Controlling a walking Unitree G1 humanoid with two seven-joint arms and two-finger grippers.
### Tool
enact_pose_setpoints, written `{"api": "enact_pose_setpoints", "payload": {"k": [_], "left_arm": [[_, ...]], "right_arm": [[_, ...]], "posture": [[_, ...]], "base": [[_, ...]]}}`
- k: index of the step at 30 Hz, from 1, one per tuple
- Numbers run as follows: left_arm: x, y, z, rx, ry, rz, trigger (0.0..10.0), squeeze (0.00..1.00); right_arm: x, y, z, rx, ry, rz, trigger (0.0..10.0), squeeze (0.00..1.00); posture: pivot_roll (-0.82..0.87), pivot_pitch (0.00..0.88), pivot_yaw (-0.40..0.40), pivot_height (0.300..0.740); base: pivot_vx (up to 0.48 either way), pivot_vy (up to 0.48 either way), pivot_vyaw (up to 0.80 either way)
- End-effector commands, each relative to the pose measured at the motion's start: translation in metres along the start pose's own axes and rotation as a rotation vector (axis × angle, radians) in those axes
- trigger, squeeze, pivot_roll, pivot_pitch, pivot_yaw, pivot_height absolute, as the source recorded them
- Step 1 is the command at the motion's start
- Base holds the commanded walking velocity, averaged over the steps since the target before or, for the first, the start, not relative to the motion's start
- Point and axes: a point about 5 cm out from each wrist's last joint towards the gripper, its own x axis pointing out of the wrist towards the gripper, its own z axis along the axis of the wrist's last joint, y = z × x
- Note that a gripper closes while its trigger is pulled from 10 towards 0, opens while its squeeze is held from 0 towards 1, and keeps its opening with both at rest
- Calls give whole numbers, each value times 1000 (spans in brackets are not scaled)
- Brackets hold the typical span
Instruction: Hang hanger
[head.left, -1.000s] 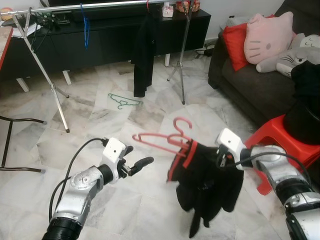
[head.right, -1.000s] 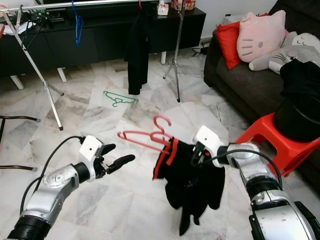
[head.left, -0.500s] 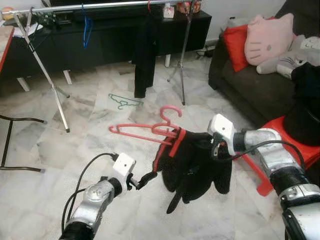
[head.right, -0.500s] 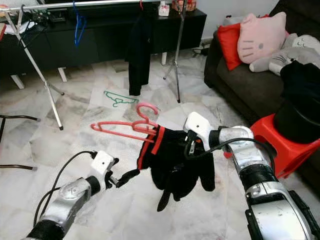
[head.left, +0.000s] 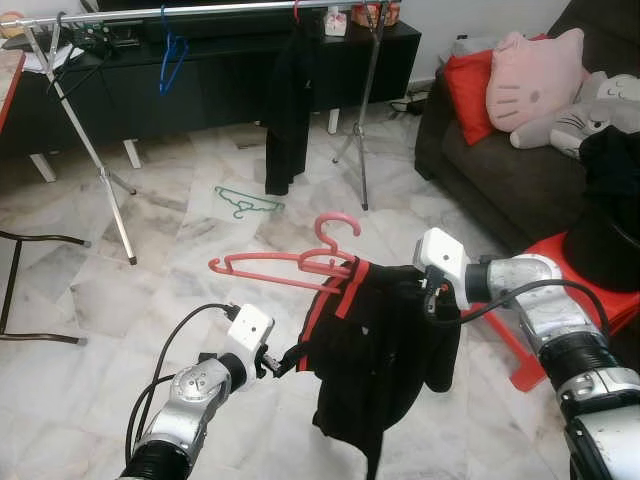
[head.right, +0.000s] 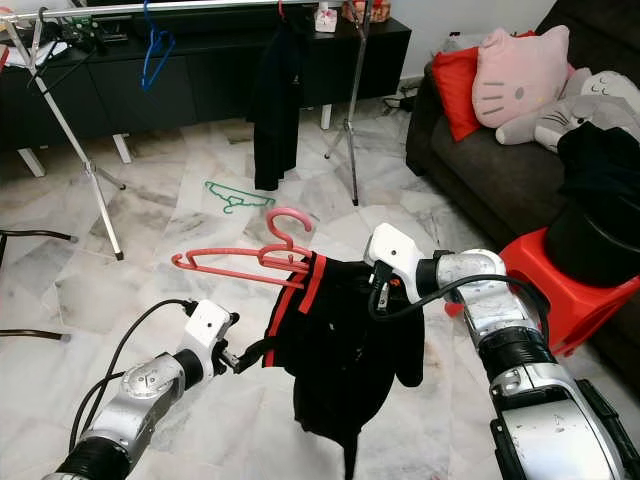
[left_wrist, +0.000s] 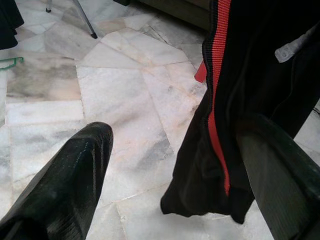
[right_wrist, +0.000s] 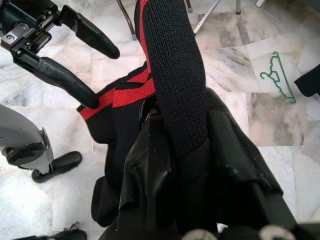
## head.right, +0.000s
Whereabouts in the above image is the black shirt with logo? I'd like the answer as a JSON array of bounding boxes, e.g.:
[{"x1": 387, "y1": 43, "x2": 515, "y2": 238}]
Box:
[{"x1": 250, "y1": 18, "x2": 311, "y2": 193}]

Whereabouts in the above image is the pink cat face pillow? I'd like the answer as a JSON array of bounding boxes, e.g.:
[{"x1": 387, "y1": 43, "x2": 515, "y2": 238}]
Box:
[{"x1": 472, "y1": 25, "x2": 572, "y2": 129}]

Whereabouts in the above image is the red robed figurine statue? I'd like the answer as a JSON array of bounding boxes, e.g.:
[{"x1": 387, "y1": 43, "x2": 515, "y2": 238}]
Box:
[{"x1": 340, "y1": 0, "x2": 391, "y2": 25}]

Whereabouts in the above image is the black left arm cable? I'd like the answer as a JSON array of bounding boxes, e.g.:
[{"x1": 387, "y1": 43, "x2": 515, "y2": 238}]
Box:
[{"x1": 68, "y1": 298, "x2": 193, "y2": 456}]

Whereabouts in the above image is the white pink tissue box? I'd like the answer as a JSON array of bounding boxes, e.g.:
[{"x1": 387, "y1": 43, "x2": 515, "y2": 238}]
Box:
[{"x1": 314, "y1": 2, "x2": 338, "y2": 34}]

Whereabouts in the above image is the red cushion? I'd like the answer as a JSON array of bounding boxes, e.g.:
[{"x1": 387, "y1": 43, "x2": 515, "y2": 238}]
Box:
[{"x1": 432, "y1": 45, "x2": 483, "y2": 143}]

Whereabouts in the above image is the black wire hanger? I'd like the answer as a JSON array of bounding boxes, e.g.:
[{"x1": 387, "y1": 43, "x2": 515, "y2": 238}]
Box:
[{"x1": 25, "y1": 8, "x2": 106, "y2": 93}]

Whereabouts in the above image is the black low tv cabinet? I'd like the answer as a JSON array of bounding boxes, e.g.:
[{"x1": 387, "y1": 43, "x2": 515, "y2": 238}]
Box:
[{"x1": 0, "y1": 12, "x2": 413, "y2": 181}]

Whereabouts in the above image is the silver metal clothes rack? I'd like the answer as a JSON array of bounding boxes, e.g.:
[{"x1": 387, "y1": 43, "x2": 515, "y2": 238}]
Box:
[{"x1": 0, "y1": 0, "x2": 373, "y2": 262}]

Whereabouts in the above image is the black shirt with red trim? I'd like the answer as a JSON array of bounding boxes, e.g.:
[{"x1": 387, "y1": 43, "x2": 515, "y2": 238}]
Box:
[{"x1": 262, "y1": 252, "x2": 427, "y2": 480}]

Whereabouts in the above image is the blue clothes hanger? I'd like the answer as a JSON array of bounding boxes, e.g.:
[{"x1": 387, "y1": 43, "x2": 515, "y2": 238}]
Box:
[{"x1": 142, "y1": 0, "x2": 176, "y2": 91}]

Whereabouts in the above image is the red plastic stool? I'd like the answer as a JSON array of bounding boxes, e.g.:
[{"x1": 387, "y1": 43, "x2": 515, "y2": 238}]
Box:
[{"x1": 445, "y1": 226, "x2": 640, "y2": 359}]

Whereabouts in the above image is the green clothes hanger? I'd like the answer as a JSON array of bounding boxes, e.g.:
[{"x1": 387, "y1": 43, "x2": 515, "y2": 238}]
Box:
[{"x1": 205, "y1": 181, "x2": 276, "y2": 215}]

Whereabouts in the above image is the dark brown fabric sofa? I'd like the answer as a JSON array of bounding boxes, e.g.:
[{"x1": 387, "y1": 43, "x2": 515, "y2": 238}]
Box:
[{"x1": 405, "y1": 0, "x2": 640, "y2": 396}]

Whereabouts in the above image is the white lace covered box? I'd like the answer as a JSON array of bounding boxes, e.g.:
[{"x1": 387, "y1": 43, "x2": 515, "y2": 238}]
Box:
[{"x1": 440, "y1": 30, "x2": 481, "y2": 53}]

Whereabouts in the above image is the black power adapter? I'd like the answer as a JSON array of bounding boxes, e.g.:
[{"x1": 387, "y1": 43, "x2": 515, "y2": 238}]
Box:
[{"x1": 385, "y1": 90, "x2": 423, "y2": 111}]

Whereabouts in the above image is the plain black shirt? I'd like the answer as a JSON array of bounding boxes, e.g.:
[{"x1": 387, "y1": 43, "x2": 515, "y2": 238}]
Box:
[{"x1": 557, "y1": 120, "x2": 640, "y2": 231}]

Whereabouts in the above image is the grey white plush animal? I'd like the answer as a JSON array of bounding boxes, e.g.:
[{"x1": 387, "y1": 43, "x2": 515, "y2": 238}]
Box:
[{"x1": 496, "y1": 68, "x2": 640, "y2": 151}]

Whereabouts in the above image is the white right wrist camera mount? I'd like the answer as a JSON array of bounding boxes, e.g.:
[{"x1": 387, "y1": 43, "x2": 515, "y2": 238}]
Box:
[{"x1": 364, "y1": 222, "x2": 425, "y2": 298}]

